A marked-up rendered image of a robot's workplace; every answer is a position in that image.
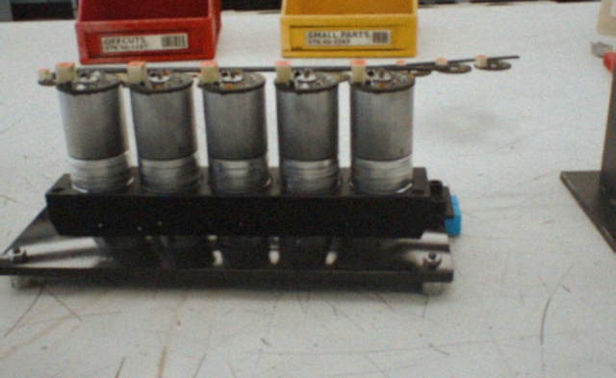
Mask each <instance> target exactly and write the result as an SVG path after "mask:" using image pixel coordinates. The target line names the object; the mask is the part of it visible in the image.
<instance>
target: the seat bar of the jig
mask: <svg viewBox="0 0 616 378"><path fill-rule="evenodd" d="M133 168H134V176H135V180H134V181H133V182H132V183H131V184H129V185H127V186H125V187H123V188H120V189H115V190H111V191H106V192H81V191H78V190H76V189H74V188H73V187H72V182H71V176H70V173H64V174H63V175H62V176H61V177H60V178H59V179H58V180H57V182H56V183H55V184H54V185H53V186H52V187H51V188H50V189H49V190H48V191H47V192H46V193H45V194H44V199H45V204H46V210H47V215H48V217H72V218H174V219H277V220H379V221H429V220H430V191H429V185H428V180H427V174H426V168H425V167H413V178H412V187H411V188H410V189H407V190H405V191H402V192H399V193H394V194H368V193H364V192H362V191H359V190H356V189H353V188H352V187H351V186H350V185H349V167H340V180H341V184H340V185H339V186H338V187H337V188H336V189H333V190H331V191H328V192H323V193H317V194H299V193H292V192H288V191H285V190H283V189H282V188H280V186H279V169H278V166H270V167H269V168H270V184H269V185H268V186H266V187H265V188H263V189H259V190H256V191H253V192H249V193H238V194H232V193H223V192H219V191H215V190H213V189H211V188H210V187H209V176H208V166H201V167H200V170H201V182H200V183H199V185H198V186H196V187H194V188H192V189H187V190H183V191H179V192H173V193H155V192H149V191H146V190H143V189H141V179H140V172H139V167H138V166H133Z"/></svg>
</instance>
